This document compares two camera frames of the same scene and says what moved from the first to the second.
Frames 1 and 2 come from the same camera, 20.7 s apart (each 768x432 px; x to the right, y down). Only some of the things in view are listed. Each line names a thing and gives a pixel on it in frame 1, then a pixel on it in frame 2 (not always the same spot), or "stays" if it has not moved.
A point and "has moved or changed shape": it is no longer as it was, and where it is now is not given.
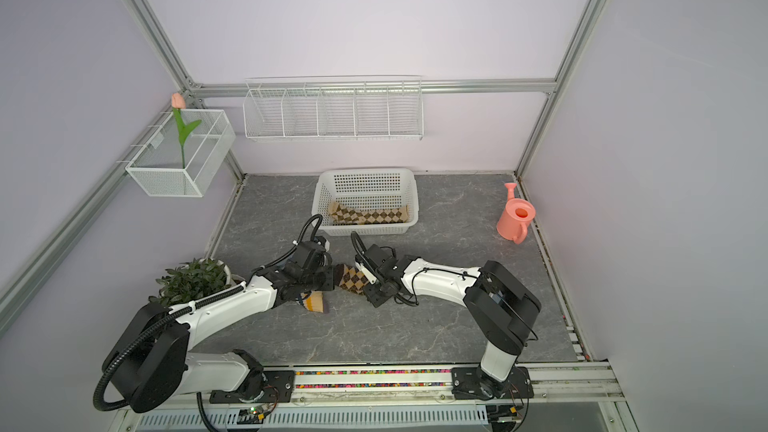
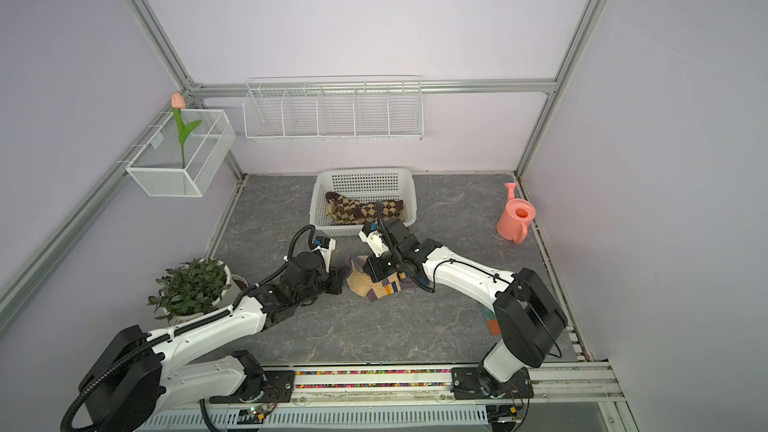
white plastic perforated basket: [366, 202] stays
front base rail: [557, 381] stays
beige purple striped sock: [313, 301] has moved or changed shape
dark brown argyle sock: [349, 277] to [346, 211]
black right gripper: [373, 300] to [371, 270]
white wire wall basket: [183, 153] stays
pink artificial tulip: [183, 131] stays
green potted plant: [193, 280] stays
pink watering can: [514, 221] stays
